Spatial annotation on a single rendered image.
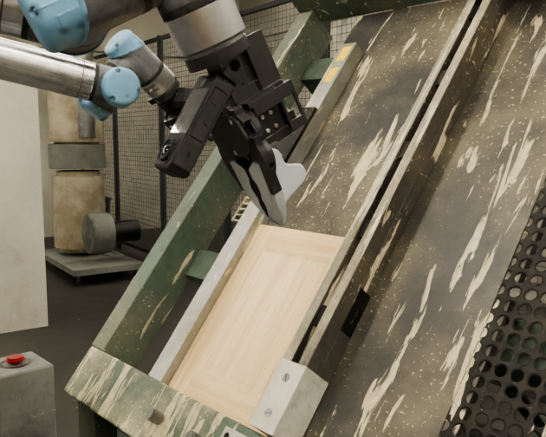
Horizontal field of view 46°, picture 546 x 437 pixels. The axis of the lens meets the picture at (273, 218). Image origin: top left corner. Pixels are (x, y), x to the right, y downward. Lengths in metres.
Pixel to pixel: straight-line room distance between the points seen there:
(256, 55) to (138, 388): 0.89
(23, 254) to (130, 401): 3.67
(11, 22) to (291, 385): 0.70
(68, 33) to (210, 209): 1.09
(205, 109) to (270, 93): 0.07
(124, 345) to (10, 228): 3.43
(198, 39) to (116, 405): 0.96
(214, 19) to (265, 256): 0.82
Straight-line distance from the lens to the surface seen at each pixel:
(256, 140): 0.68
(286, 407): 1.11
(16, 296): 5.07
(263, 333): 1.29
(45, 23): 0.64
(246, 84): 0.71
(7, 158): 4.94
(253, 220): 1.47
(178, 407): 1.31
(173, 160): 0.66
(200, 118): 0.67
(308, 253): 1.33
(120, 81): 1.29
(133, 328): 1.62
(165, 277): 1.64
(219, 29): 0.67
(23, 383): 1.47
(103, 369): 1.55
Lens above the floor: 1.41
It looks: 7 degrees down
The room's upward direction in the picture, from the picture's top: straight up
